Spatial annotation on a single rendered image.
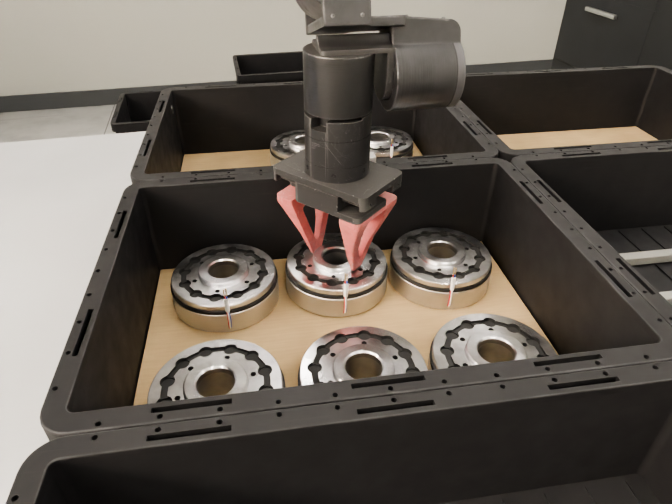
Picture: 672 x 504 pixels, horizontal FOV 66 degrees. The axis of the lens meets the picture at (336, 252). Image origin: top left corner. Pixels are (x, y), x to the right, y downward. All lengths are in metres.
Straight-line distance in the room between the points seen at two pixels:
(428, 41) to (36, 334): 0.59
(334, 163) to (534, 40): 3.96
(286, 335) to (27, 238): 0.60
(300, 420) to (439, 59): 0.29
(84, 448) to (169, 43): 3.45
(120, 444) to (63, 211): 0.76
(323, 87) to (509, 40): 3.86
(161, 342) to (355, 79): 0.29
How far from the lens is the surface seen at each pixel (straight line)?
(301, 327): 0.50
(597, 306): 0.46
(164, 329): 0.52
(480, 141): 0.64
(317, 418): 0.30
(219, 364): 0.42
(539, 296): 0.53
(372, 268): 0.52
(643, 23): 2.02
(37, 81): 3.88
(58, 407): 0.35
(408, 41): 0.44
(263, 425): 0.30
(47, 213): 1.05
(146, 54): 3.71
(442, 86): 0.44
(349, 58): 0.41
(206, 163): 0.82
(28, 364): 0.74
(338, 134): 0.43
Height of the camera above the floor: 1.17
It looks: 35 degrees down
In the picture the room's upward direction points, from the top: straight up
